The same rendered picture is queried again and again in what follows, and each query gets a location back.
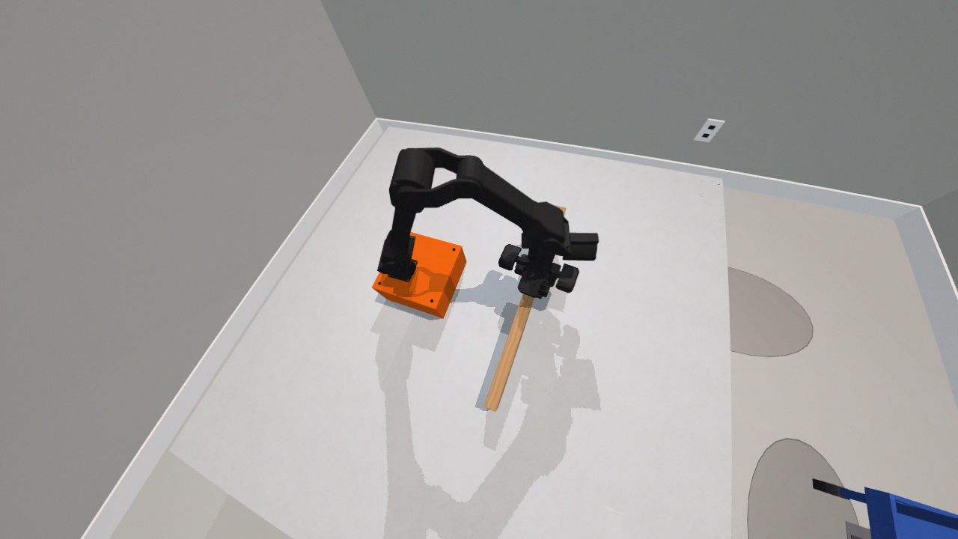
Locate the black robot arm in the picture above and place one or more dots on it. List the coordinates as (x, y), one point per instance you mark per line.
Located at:
(545, 229)

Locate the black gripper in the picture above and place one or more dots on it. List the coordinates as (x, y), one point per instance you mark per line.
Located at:
(567, 277)

